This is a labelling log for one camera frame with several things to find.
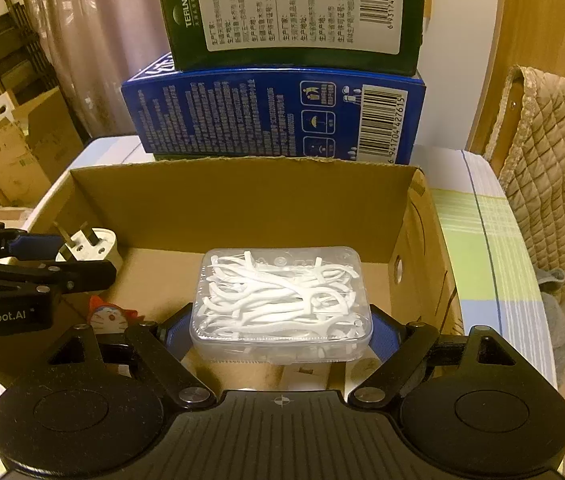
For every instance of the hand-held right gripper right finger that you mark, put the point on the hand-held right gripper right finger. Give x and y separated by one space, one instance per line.
385 335

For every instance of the white plug adapter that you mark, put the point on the white plug adapter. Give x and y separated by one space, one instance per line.
95 242

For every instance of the red blue cartoon cat toy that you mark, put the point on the red blue cartoon cat toy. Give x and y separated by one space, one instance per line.
110 317

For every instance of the beige quilted cloth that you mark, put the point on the beige quilted cloth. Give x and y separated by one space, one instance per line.
552 175

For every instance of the pale pink curtain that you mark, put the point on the pale pink curtain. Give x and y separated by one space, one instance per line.
87 35

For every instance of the wooden door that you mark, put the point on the wooden door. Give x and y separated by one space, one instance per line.
537 15

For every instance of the green carton with white label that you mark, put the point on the green carton with white label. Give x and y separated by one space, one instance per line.
282 10

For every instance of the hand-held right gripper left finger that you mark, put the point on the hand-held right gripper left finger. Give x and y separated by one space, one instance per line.
180 330

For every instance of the black folding step ladder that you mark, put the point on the black folding step ladder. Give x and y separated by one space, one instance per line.
7 55

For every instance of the grey cloth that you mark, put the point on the grey cloth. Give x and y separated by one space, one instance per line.
554 325

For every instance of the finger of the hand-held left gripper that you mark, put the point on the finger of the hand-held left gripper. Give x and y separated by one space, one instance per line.
32 246
82 275

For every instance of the blue carton with barcode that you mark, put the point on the blue carton with barcode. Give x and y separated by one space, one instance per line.
242 110

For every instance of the brown cardboard box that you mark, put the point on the brown cardboard box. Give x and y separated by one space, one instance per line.
37 145

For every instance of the clear box of floss picks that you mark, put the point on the clear box of floss picks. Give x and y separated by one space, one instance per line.
282 295

